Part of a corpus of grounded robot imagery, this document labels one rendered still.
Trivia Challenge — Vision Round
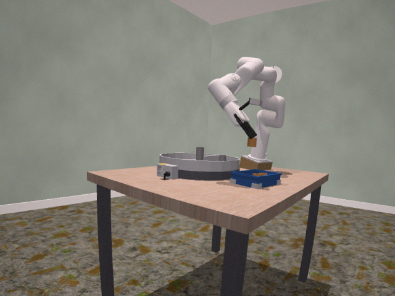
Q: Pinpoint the blue crate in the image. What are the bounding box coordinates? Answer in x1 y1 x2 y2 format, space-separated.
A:
230 169 282 189

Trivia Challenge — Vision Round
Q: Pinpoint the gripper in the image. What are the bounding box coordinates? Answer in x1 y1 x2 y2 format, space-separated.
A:
223 99 257 139

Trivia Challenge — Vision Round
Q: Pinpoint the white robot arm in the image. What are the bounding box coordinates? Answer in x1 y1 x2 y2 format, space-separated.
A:
208 57 285 162

